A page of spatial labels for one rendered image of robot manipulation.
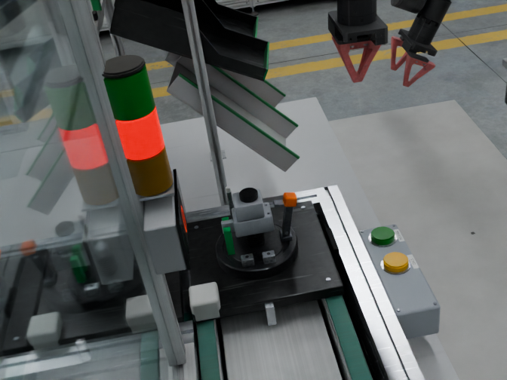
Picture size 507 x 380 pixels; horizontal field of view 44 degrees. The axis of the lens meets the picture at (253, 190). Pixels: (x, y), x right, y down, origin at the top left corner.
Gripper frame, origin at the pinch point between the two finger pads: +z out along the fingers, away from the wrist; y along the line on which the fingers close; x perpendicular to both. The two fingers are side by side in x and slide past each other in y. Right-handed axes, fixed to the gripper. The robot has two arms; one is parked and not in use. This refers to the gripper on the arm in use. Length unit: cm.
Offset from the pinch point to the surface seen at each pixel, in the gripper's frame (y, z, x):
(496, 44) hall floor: -268, 117, 160
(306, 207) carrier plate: -5.1, 27.0, -8.4
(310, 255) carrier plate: 8.3, 27.2, -10.5
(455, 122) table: -44, 36, 36
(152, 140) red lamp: 26.2, -8.2, -30.2
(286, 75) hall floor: -276, 120, 28
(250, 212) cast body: 7.1, 17.4, -19.5
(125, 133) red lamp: 26.4, -9.7, -32.8
